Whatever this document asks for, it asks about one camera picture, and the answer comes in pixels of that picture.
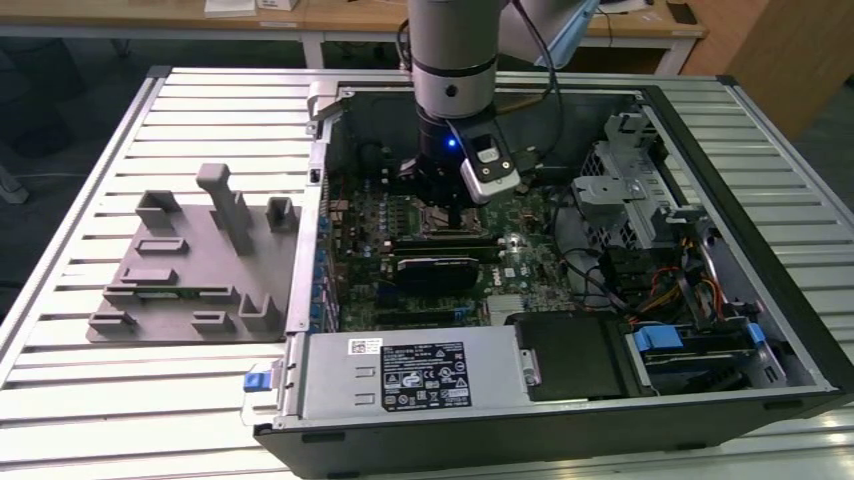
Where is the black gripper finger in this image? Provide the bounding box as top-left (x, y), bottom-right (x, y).
top-left (397, 155), bottom-right (457, 229)
top-left (443, 160), bottom-right (472, 229)

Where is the metal socket cover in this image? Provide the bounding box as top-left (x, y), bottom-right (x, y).
top-left (417, 202), bottom-right (484, 236)

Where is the silver CPU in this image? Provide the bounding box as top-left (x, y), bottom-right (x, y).
top-left (425, 204), bottom-right (476, 230)

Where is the CPU socket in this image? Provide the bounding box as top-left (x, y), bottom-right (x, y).
top-left (413, 199), bottom-right (487, 239)

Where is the black graphics card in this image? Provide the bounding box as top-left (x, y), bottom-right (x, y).
top-left (392, 256), bottom-right (480, 292)

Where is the metal drive cage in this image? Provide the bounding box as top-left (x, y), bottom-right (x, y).
top-left (571, 113), bottom-right (708, 251)

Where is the green motherboard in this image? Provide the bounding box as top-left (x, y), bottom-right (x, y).
top-left (324, 169), bottom-right (581, 334)

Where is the silver chipset heatsink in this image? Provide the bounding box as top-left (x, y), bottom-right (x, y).
top-left (488, 294), bottom-right (528, 324)

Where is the grey parts rack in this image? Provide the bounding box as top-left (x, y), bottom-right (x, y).
top-left (85, 162), bottom-right (301, 345)

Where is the black plastic shroud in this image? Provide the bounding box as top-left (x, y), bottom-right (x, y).
top-left (511, 310), bottom-right (643, 404)

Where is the hard disk in blue carrier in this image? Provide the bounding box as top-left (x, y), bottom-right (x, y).
top-left (629, 322), bottom-right (768, 397)

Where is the wooden desk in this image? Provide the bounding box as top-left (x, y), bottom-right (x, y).
top-left (65, 0), bottom-right (710, 76)

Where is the grey power supply unit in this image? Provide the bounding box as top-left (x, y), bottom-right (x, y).
top-left (292, 331), bottom-right (539, 422)

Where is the black PC case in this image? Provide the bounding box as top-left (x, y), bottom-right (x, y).
top-left (250, 78), bottom-right (850, 480)

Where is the wooden cabinet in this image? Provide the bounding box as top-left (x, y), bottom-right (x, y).
top-left (679, 0), bottom-right (854, 144)

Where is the grey metal leg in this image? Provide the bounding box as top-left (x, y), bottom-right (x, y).
top-left (0, 163), bottom-right (29, 205)

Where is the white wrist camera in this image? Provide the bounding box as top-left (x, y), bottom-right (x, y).
top-left (457, 127), bottom-right (523, 205)

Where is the black camera cable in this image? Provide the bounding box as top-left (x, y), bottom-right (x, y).
top-left (509, 0), bottom-right (567, 174)

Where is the coloured power wire bundle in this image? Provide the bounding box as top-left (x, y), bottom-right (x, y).
top-left (625, 264), bottom-right (728, 321)

